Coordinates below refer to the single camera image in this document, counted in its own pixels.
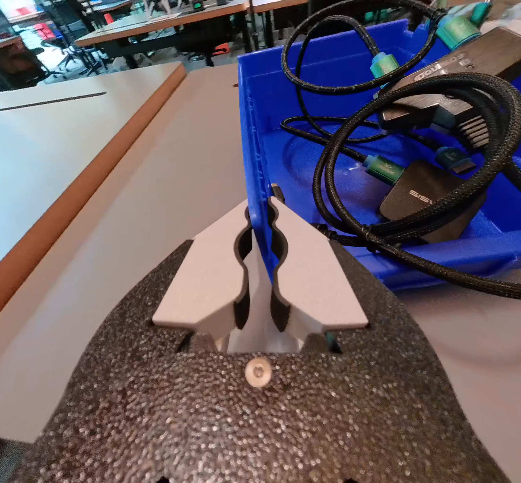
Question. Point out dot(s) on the black device green light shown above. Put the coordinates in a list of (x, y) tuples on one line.
[(197, 4)]

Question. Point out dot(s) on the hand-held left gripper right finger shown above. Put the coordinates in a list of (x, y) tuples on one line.
[(321, 287)]

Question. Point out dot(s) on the white table wooden edge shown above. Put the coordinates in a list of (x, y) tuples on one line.
[(61, 145)]

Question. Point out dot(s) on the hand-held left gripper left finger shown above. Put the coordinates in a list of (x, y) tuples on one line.
[(195, 287)]

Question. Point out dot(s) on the black adapter box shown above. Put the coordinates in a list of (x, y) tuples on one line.
[(423, 206)]

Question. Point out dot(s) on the blue plastic bin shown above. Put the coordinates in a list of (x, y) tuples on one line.
[(285, 165)]

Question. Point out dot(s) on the black office chair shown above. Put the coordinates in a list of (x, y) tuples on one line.
[(73, 47)]

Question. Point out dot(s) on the small teal usb plug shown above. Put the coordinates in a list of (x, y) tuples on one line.
[(481, 13)]

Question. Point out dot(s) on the black switch box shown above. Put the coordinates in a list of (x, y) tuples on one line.
[(468, 63)]

